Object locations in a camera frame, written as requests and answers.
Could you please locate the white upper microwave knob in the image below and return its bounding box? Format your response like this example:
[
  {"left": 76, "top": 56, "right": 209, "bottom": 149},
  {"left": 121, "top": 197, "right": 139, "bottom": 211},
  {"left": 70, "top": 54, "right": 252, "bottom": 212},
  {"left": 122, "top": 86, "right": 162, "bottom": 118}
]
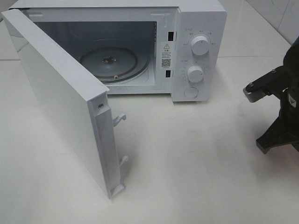
[{"left": 191, "top": 35, "right": 210, "bottom": 56}]

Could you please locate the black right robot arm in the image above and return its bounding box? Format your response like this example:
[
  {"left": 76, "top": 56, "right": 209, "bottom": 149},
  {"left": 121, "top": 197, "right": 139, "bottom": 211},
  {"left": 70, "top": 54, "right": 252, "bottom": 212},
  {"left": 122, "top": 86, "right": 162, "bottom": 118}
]
[{"left": 243, "top": 39, "right": 299, "bottom": 154}]

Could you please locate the white microwave door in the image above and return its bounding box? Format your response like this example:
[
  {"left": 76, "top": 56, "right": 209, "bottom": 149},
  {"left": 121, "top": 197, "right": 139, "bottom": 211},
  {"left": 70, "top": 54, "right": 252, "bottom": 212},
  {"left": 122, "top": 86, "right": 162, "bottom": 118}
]
[{"left": 2, "top": 9, "right": 128, "bottom": 198}]

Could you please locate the white microwave knob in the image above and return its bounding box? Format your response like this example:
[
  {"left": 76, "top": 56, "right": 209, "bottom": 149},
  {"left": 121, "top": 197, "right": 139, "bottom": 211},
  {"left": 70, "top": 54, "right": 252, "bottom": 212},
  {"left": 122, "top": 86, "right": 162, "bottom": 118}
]
[
  {"left": 187, "top": 66, "right": 204, "bottom": 83},
  {"left": 191, "top": 35, "right": 210, "bottom": 56}
]

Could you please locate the white warning label sticker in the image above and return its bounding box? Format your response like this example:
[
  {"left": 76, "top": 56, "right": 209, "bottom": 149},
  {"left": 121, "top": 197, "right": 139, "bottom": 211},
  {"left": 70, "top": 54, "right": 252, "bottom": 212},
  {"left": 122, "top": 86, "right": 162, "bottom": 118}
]
[{"left": 159, "top": 41, "right": 173, "bottom": 69}]

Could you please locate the glass microwave turntable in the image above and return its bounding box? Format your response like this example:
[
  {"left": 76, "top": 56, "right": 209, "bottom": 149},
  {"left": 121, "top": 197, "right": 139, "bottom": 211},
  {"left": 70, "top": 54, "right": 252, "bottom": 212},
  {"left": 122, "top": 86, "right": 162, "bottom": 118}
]
[{"left": 80, "top": 47, "right": 150, "bottom": 84}]

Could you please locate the white lower microwave knob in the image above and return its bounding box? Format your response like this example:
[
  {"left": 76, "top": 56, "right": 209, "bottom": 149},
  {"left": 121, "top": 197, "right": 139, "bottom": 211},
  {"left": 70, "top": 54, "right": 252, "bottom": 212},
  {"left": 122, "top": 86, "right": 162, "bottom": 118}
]
[{"left": 187, "top": 66, "right": 204, "bottom": 83}]

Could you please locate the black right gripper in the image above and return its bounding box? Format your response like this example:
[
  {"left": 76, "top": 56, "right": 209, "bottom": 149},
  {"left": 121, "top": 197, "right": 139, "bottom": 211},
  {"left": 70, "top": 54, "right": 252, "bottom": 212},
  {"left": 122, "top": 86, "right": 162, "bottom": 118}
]
[{"left": 247, "top": 66, "right": 299, "bottom": 154}]

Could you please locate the white microwave oven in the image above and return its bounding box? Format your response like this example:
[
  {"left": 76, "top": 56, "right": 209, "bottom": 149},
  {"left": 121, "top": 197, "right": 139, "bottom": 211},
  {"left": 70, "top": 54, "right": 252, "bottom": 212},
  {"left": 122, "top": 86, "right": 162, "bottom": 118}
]
[{"left": 7, "top": 0, "right": 227, "bottom": 102}]

